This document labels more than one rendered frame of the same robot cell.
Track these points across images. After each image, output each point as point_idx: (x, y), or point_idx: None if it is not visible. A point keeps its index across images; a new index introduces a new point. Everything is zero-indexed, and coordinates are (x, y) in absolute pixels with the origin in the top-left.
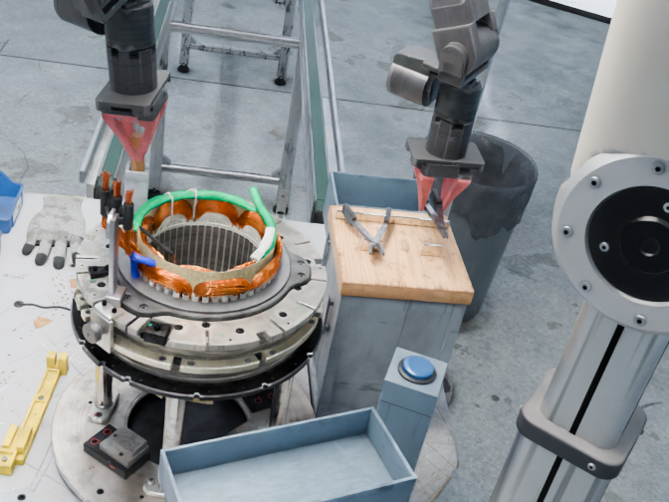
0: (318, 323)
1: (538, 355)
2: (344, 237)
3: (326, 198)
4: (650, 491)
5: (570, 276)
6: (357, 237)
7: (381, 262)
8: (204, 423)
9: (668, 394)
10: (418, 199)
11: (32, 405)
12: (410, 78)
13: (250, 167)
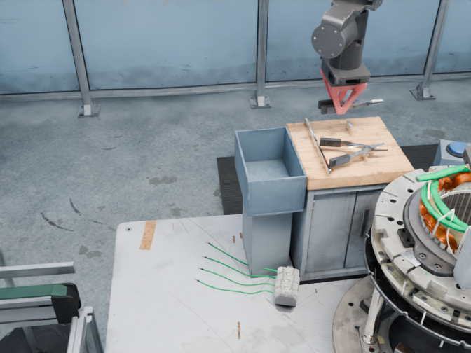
0: None
1: (14, 258)
2: (354, 170)
3: (252, 202)
4: (148, 218)
5: None
6: (349, 164)
7: (375, 153)
8: (421, 340)
9: (62, 193)
10: (338, 109)
11: None
12: (351, 30)
13: None
